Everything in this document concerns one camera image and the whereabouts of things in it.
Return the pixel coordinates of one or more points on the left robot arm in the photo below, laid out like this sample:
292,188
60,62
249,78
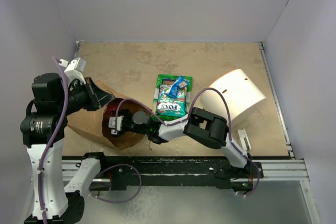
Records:
43,135

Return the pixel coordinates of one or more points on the aluminium table frame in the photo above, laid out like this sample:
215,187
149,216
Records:
129,70

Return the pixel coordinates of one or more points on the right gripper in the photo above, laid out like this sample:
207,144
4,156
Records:
127,115

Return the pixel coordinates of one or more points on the small aluminium bracket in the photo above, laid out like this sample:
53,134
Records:
244,140

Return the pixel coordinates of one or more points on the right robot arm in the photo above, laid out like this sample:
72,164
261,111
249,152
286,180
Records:
206,128

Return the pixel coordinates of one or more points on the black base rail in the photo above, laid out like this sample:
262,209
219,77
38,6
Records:
173,171

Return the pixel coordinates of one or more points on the teal Fox's candy bag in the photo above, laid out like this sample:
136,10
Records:
169,106

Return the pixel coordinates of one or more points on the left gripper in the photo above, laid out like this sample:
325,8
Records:
102,96

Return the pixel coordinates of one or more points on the blue Burts chilli crisps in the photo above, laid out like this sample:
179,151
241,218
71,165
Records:
167,83

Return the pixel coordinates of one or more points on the green Chuba cassava chips bag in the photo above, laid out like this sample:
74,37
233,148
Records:
159,82

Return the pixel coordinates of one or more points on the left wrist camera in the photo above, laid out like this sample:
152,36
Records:
73,69

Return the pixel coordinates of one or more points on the light blue white snack packet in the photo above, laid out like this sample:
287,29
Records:
178,84

